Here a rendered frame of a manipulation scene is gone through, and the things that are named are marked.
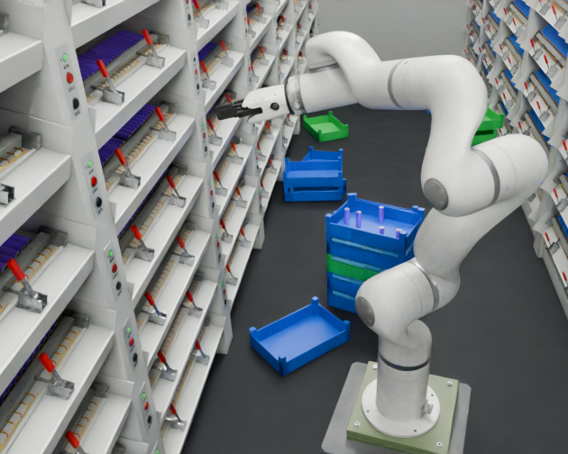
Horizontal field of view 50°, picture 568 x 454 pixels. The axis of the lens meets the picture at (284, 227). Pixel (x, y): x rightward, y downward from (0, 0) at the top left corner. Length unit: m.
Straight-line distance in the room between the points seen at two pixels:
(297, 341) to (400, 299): 1.03
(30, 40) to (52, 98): 0.10
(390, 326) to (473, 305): 1.21
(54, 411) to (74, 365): 0.11
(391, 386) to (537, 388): 0.80
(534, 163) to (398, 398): 0.68
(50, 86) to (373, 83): 0.55
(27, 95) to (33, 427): 0.54
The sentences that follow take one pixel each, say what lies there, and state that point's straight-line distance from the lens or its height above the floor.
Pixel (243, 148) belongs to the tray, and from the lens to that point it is 2.50.
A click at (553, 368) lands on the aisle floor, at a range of 2.25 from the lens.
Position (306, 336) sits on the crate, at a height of 0.00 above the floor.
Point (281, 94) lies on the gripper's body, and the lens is 1.33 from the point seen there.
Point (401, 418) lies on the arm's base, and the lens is 1.53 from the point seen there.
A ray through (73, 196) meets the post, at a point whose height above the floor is 0.99.
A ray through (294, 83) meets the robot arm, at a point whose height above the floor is 1.08.
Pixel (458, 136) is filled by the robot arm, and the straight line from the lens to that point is 0.97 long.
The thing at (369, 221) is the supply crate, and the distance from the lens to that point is 2.30.
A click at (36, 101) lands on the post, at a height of 1.17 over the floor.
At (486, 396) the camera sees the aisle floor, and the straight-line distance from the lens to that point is 2.10.
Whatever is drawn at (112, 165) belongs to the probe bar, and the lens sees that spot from 1.40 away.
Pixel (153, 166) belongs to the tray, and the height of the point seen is 0.89.
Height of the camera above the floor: 1.46
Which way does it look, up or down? 30 degrees down
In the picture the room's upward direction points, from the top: 4 degrees counter-clockwise
